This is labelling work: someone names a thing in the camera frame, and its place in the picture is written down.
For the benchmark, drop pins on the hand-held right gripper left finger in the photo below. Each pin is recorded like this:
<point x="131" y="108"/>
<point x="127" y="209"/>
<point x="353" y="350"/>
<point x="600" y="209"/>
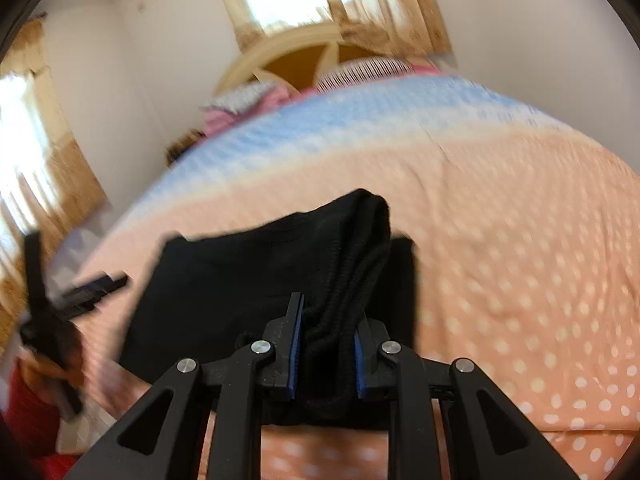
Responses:
<point x="295" y="347"/>

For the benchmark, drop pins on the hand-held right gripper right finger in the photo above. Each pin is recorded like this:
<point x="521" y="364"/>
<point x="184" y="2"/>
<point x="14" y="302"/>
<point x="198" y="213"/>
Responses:
<point x="360" y="366"/>

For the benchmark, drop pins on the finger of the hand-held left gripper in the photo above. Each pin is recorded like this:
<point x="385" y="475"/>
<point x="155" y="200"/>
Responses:
<point x="95" y="292"/>

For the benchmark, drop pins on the black pants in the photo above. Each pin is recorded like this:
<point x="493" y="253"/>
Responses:
<point x="225" y="285"/>

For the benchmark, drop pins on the person's left forearm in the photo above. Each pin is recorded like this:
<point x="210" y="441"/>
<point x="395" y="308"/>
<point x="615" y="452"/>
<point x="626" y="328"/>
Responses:
<point x="30" y="410"/>

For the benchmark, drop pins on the golden side curtain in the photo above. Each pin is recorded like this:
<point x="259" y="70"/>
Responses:
<point x="75" y="180"/>

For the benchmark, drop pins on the side window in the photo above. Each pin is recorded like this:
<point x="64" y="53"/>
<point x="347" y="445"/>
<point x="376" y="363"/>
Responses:
<point x="22" y="150"/>

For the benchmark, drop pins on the polka-dot peach and blue blanket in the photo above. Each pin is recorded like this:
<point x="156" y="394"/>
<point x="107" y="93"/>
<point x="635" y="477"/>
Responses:
<point x="500" y="210"/>

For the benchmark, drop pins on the pink folded blanket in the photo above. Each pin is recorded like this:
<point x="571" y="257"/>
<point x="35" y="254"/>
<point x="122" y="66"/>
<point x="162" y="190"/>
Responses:
<point x="225" y="117"/>

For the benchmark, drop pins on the grey patterned pillow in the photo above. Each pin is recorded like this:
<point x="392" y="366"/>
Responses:
<point x="237" y="97"/>

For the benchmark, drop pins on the striped pillow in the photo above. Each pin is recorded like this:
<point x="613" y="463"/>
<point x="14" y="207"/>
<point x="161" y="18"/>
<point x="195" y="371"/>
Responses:
<point x="360" y="72"/>

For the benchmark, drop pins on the cream and wood headboard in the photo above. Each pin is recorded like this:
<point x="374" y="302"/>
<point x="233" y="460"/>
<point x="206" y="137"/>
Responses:
<point x="292" y="60"/>

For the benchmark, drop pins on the beige floral window curtain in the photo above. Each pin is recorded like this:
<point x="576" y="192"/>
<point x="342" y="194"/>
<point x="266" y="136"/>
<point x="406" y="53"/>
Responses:
<point x="400" y="15"/>

